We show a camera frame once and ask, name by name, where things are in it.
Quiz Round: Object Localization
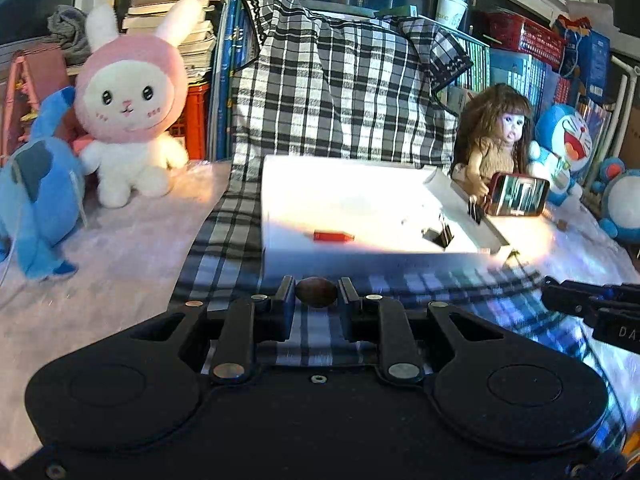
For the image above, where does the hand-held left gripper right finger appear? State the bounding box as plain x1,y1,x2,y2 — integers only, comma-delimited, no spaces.
337,277,506,386

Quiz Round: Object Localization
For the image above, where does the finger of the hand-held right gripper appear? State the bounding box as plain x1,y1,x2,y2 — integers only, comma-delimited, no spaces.
544,276,640,301
541,287,608,321

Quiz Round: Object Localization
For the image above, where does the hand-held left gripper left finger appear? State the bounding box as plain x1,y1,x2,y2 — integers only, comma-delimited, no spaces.
129,275,297,386

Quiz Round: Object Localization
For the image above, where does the brown oval nut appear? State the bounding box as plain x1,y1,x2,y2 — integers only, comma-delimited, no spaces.
295,277,338,307

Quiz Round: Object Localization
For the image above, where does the white shallow box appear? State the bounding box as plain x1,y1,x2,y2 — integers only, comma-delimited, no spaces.
260,155,511,286

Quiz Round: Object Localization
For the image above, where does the blue cat plush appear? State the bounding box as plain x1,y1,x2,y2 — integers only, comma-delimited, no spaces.
590,156,640,246
527,104,596,206

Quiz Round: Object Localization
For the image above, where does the phone in red case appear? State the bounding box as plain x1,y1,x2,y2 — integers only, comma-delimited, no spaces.
487,172,551,217

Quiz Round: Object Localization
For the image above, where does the pale pink sheet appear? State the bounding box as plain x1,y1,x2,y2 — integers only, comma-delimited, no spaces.
0,160,233,466

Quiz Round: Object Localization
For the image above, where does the long-haired baby doll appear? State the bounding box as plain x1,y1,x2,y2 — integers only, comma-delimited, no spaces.
452,84,535,208

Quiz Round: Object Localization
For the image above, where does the white pipe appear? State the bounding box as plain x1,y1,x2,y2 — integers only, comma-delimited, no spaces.
585,55,640,181

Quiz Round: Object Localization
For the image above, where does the red plastic crate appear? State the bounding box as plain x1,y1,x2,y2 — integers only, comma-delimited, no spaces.
167,82,211,161

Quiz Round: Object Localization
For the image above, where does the row of colourful books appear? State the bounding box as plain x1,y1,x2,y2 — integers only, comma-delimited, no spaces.
445,35,616,126

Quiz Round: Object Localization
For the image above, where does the black white checkered cloth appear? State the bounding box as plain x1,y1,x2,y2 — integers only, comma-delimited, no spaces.
167,0,628,453

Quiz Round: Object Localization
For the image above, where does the blue cardboard box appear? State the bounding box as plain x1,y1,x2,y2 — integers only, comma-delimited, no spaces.
557,15,613,106

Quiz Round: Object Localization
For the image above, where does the row of blue books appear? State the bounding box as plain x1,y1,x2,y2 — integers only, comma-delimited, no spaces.
207,0,261,161

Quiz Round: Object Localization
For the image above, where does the pink hooded bunny plush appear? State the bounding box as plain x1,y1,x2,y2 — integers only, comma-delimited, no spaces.
74,0,206,208

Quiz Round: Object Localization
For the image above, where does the red mesh basket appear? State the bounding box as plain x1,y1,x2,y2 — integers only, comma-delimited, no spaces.
487,10,568,68

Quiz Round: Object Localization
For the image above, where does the blue animal plush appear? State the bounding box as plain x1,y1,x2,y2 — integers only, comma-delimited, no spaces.
0,85,88,281

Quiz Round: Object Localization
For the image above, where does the green book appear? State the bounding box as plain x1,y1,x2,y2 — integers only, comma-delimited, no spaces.
372,4,418,18

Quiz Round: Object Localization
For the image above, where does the red white cup container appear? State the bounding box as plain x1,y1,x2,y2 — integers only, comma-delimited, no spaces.
435,0,469,31

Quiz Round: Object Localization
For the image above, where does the stack of books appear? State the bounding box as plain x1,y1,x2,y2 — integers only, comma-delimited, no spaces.
121,0,242,78

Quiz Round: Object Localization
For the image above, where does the pink toy house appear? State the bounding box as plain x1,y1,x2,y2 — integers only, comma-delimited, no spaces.
0,42,81,161

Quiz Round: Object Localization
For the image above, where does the grey crumpled cloth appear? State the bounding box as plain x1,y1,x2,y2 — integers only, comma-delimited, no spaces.
47,5,93,63

